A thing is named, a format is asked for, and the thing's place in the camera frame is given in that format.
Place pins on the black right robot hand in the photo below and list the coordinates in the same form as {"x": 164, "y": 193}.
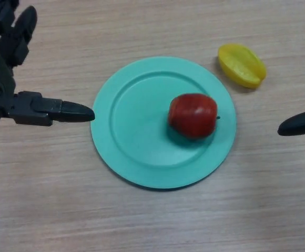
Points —
{"x": 299, "y": 125}

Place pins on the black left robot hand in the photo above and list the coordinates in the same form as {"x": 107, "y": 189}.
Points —
{"x": 2, "y": 78}

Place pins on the red apple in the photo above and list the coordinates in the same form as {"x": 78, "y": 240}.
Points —
{"x": 192, "y": 115}

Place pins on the green round plate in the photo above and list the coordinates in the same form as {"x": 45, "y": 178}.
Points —
{"x": 142, "y": 136}

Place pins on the yellow starfruit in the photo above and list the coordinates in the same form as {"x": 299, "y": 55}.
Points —
{"x": 242, "y": 65}

